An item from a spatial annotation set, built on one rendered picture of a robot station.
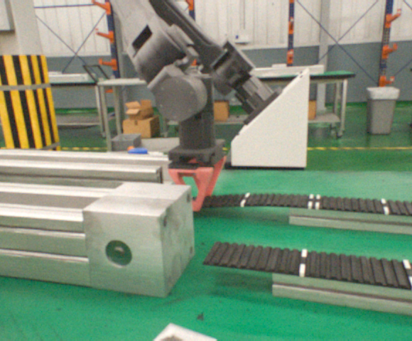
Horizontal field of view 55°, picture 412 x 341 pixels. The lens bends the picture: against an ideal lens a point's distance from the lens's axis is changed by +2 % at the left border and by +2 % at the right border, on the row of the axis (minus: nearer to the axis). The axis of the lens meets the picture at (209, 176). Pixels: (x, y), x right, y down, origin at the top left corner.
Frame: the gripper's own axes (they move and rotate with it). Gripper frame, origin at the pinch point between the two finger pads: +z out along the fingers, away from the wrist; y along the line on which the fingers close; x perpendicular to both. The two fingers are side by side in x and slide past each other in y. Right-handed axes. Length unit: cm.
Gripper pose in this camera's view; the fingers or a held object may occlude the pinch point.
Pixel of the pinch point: (200, 199)
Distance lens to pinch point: 64.6
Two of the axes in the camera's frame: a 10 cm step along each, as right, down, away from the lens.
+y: -2.9, 2.8, -9.1
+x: 9.6, 0.4, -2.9
